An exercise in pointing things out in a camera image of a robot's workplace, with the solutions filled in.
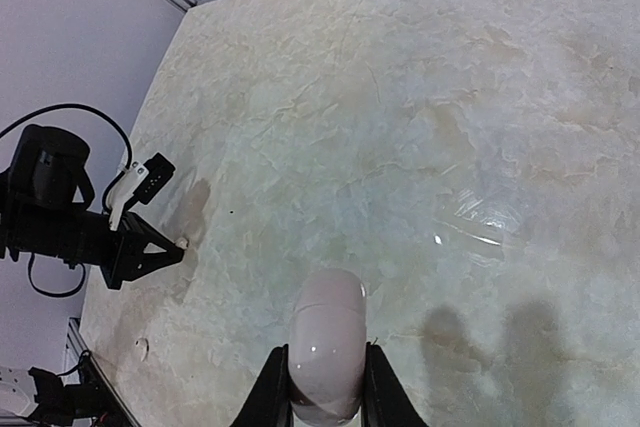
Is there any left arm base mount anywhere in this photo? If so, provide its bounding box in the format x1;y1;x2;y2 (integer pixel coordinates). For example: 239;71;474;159
1;350;134;426

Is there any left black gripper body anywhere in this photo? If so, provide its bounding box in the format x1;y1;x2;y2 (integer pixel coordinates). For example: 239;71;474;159
59;212;146;290

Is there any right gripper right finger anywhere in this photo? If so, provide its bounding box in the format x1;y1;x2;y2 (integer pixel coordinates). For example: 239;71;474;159
362;342;425;427

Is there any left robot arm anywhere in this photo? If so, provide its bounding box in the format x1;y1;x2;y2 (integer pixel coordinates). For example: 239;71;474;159
1;108;185;290

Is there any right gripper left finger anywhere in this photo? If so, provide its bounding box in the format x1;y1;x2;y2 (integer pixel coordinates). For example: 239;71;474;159
239;344;293;427

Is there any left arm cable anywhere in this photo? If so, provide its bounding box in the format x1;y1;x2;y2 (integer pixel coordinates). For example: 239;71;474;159
0;102;134;183

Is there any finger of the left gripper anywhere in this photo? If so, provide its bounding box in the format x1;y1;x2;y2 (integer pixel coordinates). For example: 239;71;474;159
142;228;184;275

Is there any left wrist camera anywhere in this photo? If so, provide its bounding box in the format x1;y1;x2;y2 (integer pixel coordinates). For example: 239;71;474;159
104;153;176;231

